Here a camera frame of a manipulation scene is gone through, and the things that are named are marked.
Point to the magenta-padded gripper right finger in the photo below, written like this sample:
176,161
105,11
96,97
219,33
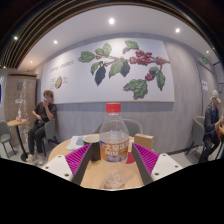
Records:
160,166

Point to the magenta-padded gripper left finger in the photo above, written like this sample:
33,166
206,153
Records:
63,166

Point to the clear red-capped water bottle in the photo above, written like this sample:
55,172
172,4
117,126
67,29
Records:
114,140

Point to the brown cardboard box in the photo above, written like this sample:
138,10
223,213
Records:
144,140

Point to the flat round red coaster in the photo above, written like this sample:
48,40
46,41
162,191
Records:
130,159

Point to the dark mug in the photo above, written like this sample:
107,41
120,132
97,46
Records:
95,148

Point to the person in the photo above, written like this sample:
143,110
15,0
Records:
210,123
41,115

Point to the small round wooden side table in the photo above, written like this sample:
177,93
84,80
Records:
16,122

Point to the small clear bottle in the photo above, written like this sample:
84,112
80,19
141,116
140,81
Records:
19,116

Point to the green exit sign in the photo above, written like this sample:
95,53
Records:
205,60

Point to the round ceiling lights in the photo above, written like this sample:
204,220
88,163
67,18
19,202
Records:
111,21

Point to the coffee branch wall mural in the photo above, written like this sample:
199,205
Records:
76,83

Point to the white wall notice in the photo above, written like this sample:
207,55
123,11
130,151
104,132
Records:
204,85

